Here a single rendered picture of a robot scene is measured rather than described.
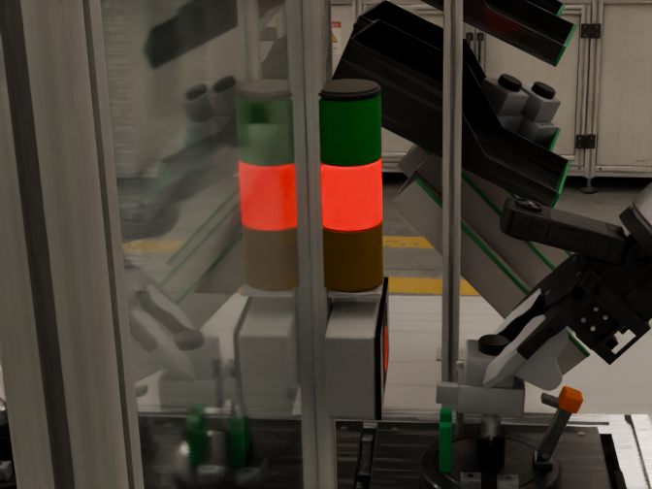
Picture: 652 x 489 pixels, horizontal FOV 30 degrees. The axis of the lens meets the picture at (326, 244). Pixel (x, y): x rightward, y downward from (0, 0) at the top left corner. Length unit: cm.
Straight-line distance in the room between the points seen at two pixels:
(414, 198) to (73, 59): 107
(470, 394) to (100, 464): 85
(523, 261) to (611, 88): 378
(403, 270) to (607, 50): 139
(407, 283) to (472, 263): 294
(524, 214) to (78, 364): 81
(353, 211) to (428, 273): 352
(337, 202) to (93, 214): 59
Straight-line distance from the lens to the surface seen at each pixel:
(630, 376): 173
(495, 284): 139
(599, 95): 527
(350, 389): 93
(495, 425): 121
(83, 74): 32
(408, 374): 171
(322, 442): 100
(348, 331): 92
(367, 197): 91
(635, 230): 112
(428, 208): 137
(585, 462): 130
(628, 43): 523
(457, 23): 128
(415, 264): 451
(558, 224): 112
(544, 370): 116
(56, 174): 32
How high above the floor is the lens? 161
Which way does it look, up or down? 20 degrees down
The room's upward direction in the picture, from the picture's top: 2 degrees counter-clockwise
